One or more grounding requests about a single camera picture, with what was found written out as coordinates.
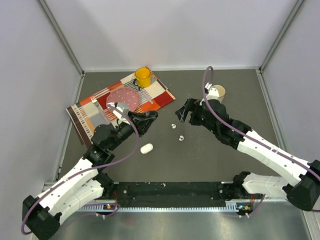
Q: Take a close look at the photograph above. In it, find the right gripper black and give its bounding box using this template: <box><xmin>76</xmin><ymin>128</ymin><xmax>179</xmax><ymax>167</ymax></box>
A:
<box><xmin>175</xmin><ymin>97</ymin><xmax>219</xmax><ymax>135</ymax></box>

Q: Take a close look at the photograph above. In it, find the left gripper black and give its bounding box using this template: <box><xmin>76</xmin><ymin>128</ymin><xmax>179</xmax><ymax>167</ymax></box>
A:
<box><xmin>108</xmin><ymin>111</ymin><xmax>156</xmax><ymax>151</ymax></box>

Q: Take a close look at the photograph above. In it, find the white earbud charging case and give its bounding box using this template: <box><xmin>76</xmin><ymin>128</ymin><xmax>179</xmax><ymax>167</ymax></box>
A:
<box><xmin>140</xmin><ymin>143</ymin><xmax>154</xmax><ymax>155</ymax></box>

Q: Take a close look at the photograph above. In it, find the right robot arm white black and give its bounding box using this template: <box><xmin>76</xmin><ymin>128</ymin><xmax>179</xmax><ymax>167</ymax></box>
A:
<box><xmin>175</xmin><ymin>98</ymin><xmax>320</xmax><ymax>212</ymax></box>

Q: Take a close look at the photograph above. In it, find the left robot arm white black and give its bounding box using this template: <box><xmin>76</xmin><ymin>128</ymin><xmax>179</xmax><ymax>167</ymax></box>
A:
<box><xmin>21</xmin><ymin>108</ymin><xmax>158</xmax><ymax>240</ymax></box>

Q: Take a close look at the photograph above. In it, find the pink dotted plate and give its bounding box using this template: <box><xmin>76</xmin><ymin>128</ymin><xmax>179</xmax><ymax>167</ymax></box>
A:
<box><xmin>106</xmin><ymin>87</ymin><xmax>140</xmax><ymax>112</ymax></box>

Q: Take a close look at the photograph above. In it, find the cream enamel mug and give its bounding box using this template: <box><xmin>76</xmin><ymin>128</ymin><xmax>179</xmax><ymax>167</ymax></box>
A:
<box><xmin>213</xmin><ymin>84</ymin><xmax>226</xmax><ymax>103</ymax></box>

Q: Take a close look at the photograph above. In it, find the yellow mug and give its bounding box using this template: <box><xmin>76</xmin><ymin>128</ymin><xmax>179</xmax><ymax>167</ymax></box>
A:
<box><xmin>133</xmin><ymin>67</ymin><xmax>152</xmax><ymax>88</ymax></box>

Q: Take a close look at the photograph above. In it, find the patterned orange placemat cloth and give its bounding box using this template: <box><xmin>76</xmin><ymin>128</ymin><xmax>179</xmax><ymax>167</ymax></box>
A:
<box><xmin>66</xmin><ymin>71</ymin><xmax>176</xmax><ymax>147</ymax></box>

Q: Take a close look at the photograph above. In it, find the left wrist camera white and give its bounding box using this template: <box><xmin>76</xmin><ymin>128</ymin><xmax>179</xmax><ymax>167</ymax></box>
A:
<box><xmin>106</xmin><ymin>102</ymin><xmax>130</xmax><ymax>124</ymax></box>

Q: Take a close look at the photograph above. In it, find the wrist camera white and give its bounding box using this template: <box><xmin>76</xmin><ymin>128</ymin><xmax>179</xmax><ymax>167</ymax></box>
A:
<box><xmin>203</xmin><ymin>82</ymin><xmax>220</xmax><ymax>101</ymax></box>
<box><xmin>106</xmin><ymin>102</ymin><xmax>130</xmax><ymax>124</ymax></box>

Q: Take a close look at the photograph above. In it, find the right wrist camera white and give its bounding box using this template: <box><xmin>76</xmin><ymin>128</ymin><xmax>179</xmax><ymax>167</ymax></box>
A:
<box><xmin>203</xmin><ymin>82</ymin><xmax>220</xmax><ymax>101</ymax></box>

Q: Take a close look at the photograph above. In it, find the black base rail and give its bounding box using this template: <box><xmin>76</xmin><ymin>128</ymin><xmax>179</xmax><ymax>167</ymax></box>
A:
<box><xmin>109</xmin><ymin>181</ymin><xmax>241</xmax><ymax>208</ymax></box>

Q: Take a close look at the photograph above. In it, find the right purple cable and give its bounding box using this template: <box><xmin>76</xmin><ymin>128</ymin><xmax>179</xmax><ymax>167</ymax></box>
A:
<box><xmin>201</xmin><ymin>66</ymin><xmax>320</xmax><ymax>218</ymax></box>

